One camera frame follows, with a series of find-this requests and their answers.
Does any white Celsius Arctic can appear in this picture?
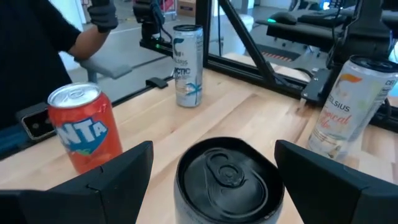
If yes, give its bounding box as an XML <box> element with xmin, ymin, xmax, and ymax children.
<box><xmin>172</xmin><ymin>24</ymin><xmax>205</xmax><ymax>109</ymax></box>
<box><xmin>174</xmin><ymin>136</ymin><xmax>285</xmax><ymax>224</ymax></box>

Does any white Celsius tropical can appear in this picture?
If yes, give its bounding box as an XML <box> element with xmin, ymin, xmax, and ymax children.
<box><xmin>307</xmin><ymin>55</ymin><xmax>398</xmax><ymax>162</ymax></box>

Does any black table clamp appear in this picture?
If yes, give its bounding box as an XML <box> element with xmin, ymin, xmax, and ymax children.
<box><xmin>145</xmin><ymin>77</ymin><xmax>169</xmax><ymax>90</ymax></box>

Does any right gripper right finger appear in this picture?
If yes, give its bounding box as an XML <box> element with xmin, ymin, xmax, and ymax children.
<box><xmin>274</xmin><ymin>139</ymin><xmax>398</xmax><ymax>224</ymax></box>

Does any grey chair armrest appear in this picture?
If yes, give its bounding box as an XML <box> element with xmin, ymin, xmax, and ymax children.
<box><xmin>74</xmin><ymin>57</ymin><xmax>133</xmax><ymax>83</ymax></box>

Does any table-level camera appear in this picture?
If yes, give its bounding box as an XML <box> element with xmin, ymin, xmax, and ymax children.
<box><xmin>15</xmin><ymin>102</ymin><xmax>57</xmax><ymax>141</ymax></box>

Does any cardboard box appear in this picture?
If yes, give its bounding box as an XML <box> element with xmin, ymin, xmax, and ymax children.
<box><xmin>177</xmin><ymin>0</ymin><xmax>197</xmax><ymax>17</ymax></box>

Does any black computer mouse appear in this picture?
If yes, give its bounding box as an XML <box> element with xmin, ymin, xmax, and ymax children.
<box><xmin>276</xmin><ymin>11</ymin><xmax>298</xmax><ymax>26</ymax></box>

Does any person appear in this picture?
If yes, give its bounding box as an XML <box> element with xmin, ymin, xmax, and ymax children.
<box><xmin>0</xmin><ymin>0</ymin><xmax>119</xmax><ymax>130</ymax></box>

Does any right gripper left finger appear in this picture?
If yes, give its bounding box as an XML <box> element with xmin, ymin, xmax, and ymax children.
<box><xmin>0</xmin><ymin>140</ymin><xmax>155</xmax><ymax>224</ymax></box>

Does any black aluminium table frame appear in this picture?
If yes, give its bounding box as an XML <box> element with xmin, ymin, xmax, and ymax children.
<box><xmin>0</xmin><ymin>0</ymin><xmax>398</xmax><ymax>159</ymax></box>

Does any silver can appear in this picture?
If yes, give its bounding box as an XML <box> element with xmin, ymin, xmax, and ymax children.
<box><xmin>47</xmin><ymin>82</ymin><xmax>124</xmax><ymax>175</ymax></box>

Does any black desk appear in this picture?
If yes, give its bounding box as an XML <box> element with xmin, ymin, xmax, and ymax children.
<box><xmin>254</xmin><ymin>9</ymin><xmax>352</xmax><ymax>52</ymax></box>

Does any black hazard-striped floor mat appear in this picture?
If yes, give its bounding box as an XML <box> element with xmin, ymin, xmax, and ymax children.
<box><xmin>256</xmin><ymin>43</ymin><xmax>301</xmax><ymax>63</ymax></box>

